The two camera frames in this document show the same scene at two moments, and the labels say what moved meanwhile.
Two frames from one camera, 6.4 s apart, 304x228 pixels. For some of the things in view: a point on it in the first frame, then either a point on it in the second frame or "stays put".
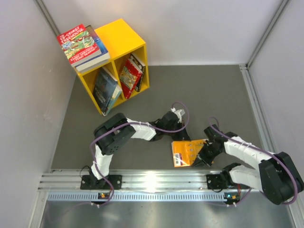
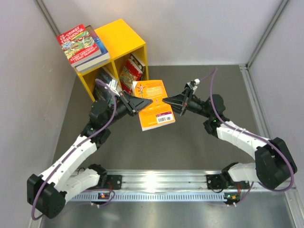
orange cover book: x=185 y=152 to x=158 y=113
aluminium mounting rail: x=139 y=181 stays put
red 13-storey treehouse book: x=79 y=45 stays put
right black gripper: x=201 y=156 to x=181 y=102
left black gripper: x=182 y=136 to x=133 y=103
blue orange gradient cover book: x=104 y=57 stays put
